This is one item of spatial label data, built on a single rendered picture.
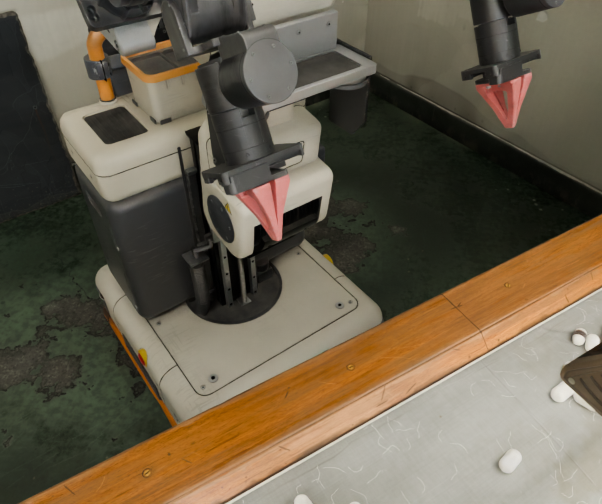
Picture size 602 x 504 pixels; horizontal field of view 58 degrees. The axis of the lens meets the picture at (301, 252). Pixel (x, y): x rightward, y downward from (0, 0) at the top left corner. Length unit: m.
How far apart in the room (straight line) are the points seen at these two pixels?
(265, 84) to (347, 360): 0.44
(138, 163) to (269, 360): 0.58
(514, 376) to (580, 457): 0.13
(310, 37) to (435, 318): 0.49
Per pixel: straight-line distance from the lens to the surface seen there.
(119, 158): 1.19
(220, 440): 0.74
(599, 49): 2.32
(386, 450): 0.76
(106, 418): 1.72
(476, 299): 0.92
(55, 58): 2.34
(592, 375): 0.47
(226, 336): 1.45
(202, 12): 0.58
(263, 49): 0.52
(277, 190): 0.59
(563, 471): 0.82
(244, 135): 0.58
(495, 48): 0.85
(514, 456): 0.78
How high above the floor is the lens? 1.42
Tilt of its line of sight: 43 degrees down
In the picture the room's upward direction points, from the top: straight up
